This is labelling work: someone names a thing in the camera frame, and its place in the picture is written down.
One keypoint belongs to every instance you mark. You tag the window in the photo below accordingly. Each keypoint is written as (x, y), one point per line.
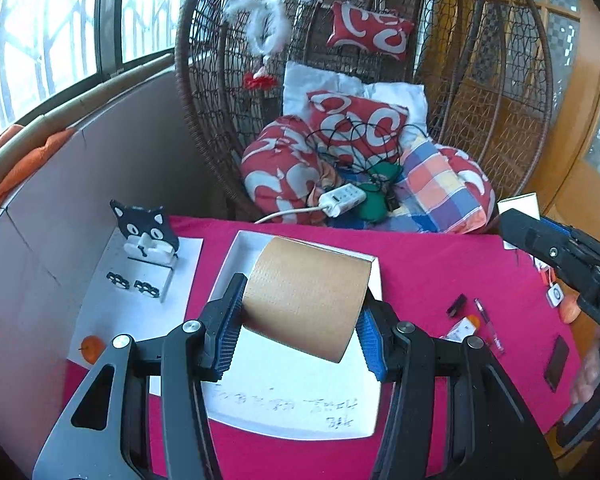
(40, 35)

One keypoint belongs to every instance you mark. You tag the red tassel ornament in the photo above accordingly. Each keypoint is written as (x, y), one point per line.
(260, 80)

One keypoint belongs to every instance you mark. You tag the wooden glass-panel door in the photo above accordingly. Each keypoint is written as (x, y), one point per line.
(575, 110)

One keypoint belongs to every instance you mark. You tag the white cardboard box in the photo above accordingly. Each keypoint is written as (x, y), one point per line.
(517, 206)

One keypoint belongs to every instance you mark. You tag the white pillow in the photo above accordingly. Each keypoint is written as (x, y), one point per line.
(305, 80)

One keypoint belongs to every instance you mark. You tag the white paper sheet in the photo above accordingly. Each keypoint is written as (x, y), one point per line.
(190, 260)

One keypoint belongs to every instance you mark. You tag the small tangerine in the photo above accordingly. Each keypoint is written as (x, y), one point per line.
(92, 350)

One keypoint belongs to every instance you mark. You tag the black power adapter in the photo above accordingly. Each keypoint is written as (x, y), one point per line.
(456, 305)

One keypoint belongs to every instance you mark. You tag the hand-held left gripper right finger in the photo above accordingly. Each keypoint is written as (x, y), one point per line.
(370, 342)

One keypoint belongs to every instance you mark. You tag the round red patterned cushion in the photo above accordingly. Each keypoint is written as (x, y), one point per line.
(270, 160)

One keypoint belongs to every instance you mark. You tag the white shallow tray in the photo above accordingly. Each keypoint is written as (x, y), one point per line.
(290, 390)

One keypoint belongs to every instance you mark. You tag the brown tape roll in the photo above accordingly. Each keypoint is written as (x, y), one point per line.
(305, 295)

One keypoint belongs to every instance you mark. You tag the white key fob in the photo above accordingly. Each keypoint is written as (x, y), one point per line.
(555, 294)

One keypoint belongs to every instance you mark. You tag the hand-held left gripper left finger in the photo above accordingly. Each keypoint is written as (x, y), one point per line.
(228, 332)

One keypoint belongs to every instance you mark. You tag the black cat phone holder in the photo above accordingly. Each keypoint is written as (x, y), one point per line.
(142, 225)

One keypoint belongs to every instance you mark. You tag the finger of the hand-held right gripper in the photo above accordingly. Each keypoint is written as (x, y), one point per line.
(530, 237)
(560, 226)

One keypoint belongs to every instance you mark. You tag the red tablecloth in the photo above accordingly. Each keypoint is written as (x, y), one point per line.
(420, 270)

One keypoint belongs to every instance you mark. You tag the beige window ledge rail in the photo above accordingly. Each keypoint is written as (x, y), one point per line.
(70, 102)

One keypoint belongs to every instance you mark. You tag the plaid seat cushion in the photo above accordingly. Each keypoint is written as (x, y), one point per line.
(430, 180)

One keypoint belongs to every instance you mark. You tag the white power strip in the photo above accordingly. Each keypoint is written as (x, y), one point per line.
(342, 197)

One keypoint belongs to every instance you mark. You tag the square red patterned pillow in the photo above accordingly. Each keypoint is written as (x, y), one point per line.
(340, 110)

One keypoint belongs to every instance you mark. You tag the orange cloth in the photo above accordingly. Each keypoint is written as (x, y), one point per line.
(25, 170)

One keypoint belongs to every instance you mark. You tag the grey cardboard sheet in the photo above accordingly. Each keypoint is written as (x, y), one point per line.
(80, 185)

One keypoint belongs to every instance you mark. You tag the small red patterned pillow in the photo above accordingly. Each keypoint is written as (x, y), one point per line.
(367, 30)

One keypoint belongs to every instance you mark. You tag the brown wicker hanging chair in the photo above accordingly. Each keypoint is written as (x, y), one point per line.
(215, 85)

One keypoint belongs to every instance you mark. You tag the white feather decoration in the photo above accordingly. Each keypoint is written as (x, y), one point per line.
(267, 25)

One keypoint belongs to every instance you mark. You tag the black phone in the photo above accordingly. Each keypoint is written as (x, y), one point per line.
(557, 362)

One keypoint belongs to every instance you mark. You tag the person's right hand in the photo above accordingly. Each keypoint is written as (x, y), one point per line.
(587, 375)

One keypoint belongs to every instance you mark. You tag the orange round object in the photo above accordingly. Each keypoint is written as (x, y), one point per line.
(571, 308)

